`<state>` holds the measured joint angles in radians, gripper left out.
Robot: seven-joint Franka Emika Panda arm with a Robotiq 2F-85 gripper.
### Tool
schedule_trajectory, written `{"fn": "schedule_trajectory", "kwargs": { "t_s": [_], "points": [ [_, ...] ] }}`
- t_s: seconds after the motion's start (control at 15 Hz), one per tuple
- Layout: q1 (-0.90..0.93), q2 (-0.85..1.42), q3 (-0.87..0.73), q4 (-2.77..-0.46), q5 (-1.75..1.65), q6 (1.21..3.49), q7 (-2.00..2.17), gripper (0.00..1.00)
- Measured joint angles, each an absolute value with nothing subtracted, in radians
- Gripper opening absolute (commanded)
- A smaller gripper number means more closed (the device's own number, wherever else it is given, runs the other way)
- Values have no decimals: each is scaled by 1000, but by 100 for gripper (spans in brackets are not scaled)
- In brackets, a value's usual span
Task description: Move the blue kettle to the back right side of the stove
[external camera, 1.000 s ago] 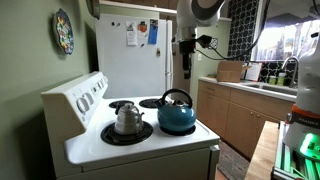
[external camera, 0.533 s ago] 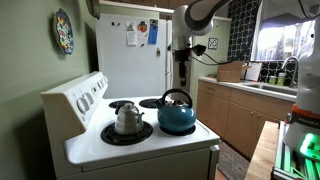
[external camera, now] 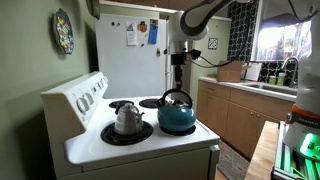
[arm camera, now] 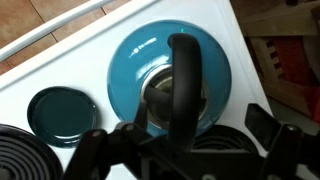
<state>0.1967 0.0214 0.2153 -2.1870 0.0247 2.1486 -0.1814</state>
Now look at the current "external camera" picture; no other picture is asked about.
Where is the black camera cable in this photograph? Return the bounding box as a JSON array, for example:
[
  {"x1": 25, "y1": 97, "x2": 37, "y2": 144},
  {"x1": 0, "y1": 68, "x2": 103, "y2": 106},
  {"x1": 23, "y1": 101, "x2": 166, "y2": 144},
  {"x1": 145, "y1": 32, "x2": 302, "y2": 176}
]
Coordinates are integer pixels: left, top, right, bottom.
[{"x1": 191, "y1": 33, "x2": 258, "y2": 69}]

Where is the steel kitchen sink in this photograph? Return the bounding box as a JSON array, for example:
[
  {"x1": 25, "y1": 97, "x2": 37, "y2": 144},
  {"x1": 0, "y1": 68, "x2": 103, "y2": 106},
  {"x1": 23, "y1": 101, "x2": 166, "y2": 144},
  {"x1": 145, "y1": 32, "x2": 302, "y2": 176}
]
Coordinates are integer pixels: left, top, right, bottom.
[{"x1": 240, "y1": 81, "x2": 298, "y2": 97}]

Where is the black white patterned tile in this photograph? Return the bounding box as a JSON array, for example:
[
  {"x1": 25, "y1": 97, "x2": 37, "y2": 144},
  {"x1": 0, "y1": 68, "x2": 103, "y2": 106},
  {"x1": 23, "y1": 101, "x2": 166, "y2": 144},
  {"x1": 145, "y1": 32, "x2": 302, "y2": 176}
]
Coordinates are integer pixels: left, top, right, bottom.
[{"x1": 208, "y1": 37, "x2": 219, "y2": 50}]

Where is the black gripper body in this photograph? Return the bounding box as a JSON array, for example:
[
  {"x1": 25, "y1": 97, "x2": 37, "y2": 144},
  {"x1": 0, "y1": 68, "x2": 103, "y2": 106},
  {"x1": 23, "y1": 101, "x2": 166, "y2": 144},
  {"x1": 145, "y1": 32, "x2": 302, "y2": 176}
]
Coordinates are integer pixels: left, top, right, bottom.
[{"x1": 170, "y1": 52, "x2": 188, "y2": 68}]

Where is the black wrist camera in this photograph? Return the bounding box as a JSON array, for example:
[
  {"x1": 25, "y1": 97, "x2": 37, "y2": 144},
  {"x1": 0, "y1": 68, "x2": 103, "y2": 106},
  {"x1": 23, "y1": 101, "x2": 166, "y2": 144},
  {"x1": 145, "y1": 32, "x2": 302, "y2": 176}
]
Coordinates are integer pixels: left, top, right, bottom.
[{"x1": 187, "y1": 48, "x2": 202, "y2": 61}]

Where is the colourful fridge magnet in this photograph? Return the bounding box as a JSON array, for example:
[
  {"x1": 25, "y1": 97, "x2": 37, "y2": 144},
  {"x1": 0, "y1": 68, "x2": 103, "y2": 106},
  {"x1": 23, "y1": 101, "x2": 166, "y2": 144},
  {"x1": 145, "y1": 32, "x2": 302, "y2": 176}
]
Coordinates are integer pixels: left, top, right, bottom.
[{"x1": 137, "y1": 20, "x2": 148, "y2": 34}]

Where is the grey floor rug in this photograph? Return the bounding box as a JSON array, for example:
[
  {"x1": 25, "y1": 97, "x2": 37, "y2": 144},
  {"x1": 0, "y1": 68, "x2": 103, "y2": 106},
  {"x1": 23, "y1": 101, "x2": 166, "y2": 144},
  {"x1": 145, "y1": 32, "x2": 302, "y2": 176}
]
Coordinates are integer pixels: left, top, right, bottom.
[{"x1": 216, "y1": 139, "x2": 251, "y2": 180}]

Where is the colourful decorative wall plate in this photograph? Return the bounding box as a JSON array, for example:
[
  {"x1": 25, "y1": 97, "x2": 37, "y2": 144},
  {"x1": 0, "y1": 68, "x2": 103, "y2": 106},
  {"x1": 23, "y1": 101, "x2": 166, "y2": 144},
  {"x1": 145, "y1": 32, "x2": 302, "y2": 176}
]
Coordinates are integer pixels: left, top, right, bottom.
[{"x1": 53, "y1": 8, "x2": 75, "y2": 56}]

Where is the white paper sheet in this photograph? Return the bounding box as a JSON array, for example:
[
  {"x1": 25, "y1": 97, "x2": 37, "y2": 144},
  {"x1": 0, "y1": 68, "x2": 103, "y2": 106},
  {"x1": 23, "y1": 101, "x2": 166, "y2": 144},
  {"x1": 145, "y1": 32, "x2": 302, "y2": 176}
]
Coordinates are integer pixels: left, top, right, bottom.
[{"x1": 125, "y1": 20, "x2": 138, "y2": 47}]

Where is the green lit metal frame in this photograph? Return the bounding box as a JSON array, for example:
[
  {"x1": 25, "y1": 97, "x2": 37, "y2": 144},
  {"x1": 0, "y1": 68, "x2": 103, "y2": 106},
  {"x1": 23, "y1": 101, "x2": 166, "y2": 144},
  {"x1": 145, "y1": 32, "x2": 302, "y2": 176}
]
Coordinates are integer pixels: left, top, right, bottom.
[{"x1": 271, "y1": 121, "x2": 320, "y2": 180}]

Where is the kitchen window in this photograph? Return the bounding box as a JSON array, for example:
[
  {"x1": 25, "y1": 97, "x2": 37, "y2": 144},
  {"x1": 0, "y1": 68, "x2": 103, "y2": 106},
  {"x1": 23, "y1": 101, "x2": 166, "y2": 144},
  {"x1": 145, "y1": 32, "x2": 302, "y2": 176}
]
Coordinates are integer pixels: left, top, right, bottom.
[{"x1": 251, "y1": 0, "x2": 314, "y2": 63}]

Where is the brown cardboard box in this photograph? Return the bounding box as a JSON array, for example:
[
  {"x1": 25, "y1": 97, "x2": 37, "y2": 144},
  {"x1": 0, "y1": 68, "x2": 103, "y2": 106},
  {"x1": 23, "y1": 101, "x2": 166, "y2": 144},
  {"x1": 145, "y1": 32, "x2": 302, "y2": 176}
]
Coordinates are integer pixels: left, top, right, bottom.
[{"x1": 216, "y1": 60, "x2": 251, "y2": 83}]

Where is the blue kettle with black handle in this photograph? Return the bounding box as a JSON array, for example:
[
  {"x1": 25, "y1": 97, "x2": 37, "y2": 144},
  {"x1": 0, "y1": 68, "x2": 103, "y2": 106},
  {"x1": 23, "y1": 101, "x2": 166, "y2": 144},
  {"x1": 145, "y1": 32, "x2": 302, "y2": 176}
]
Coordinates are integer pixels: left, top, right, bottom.
[{"x1": 153, "y1": 88, "x2": 198, "y2": 133}]

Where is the white paper board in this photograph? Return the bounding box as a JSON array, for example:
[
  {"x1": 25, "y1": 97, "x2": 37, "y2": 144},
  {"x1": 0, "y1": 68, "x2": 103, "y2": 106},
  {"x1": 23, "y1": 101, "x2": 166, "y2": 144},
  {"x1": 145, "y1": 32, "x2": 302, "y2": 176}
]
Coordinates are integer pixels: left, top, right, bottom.
[{"x1": 244, "y1": 62, "x2": 263, "y2": 82}]

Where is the chrome kitchen faucet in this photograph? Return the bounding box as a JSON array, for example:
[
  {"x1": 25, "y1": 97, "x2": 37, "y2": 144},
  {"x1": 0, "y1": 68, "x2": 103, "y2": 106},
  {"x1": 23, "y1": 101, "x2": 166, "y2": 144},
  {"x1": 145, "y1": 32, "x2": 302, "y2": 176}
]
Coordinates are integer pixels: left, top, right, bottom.
[{"x1": 281, "y1": 55, "x2": 300, "y2": 89}]

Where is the white kitchen countertop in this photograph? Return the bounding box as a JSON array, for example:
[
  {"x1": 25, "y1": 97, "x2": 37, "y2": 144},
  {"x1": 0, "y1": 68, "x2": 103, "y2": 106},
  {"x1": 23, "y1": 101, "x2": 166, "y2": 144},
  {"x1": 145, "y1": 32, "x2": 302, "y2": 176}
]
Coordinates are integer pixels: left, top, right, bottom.
[{"x1": 198, "y1": 76, "x2": 298, "y2": 103}]

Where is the blue flyer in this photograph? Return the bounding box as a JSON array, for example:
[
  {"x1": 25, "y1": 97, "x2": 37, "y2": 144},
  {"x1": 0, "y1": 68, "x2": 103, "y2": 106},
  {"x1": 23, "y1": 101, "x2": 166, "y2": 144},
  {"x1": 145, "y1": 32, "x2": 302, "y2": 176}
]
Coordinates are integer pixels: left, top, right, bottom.
[{"x1": 147, "y1": 18, "x2": 159, "y2": 45}]

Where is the white refrigerator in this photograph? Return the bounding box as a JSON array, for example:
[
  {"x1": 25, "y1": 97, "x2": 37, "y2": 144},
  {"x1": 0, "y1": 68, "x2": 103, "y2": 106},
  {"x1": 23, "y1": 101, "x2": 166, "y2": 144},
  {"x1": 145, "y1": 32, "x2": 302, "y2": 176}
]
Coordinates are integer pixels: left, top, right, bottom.
[{"x1": 95, "y1": 12, "x2": 176, "y2": 100}]

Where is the white electric stove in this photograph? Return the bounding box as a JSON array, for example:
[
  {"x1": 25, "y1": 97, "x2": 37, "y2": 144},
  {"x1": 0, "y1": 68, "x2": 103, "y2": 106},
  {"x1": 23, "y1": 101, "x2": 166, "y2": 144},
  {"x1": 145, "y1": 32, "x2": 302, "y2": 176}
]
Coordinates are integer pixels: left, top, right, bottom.
[{"x1": 40, "y1": 70, "x2": 221, "y2": 180}]

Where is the large black coil burner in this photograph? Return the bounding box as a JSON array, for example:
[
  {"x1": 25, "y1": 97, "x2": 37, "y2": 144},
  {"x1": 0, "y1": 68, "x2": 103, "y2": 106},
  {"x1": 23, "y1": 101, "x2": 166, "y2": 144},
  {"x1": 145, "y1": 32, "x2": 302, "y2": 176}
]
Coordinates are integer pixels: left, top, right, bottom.
[
  {"x1": 138, "y1": 98, "x2": 164, "y2": 109},
  {"x1": 100, "y1": 120, "x2": 154, "y2": 146}
]

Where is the silver ribbed kettle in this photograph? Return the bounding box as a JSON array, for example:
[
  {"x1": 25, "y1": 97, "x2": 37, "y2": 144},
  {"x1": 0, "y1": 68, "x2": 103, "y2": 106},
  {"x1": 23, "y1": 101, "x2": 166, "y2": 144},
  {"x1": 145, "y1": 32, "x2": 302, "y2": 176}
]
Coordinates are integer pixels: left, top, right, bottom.
[{"x1": 114, "y1": 102, "x2": 146, "y2": 136}]

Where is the wooden base cabinet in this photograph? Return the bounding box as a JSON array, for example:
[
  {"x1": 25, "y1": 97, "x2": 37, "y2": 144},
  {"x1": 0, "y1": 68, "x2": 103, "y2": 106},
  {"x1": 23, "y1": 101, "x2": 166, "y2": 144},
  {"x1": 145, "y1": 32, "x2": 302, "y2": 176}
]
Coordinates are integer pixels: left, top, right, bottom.
[{"x1": 196, "y1": 80, "x2": 296, "y2": 161}]

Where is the wooden butcher block table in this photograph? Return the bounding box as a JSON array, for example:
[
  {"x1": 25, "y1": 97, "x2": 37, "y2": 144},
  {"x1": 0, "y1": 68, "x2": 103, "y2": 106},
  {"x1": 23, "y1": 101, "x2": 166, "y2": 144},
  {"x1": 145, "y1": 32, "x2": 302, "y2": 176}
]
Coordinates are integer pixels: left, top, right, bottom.
[{"x1": 244, "y1": 120, "x2": 280, "y2": 180}]

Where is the small black coil burner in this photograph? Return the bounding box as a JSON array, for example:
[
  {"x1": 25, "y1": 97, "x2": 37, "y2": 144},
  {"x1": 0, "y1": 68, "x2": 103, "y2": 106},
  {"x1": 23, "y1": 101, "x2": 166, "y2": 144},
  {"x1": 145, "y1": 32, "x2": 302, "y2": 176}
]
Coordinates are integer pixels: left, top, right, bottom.
[
  {"x1": 108, "y1": 99, "x2": 135, "y2": 110},
  {"x1": 159, "y1": 124, "x2": 198, "y2": 137}
]

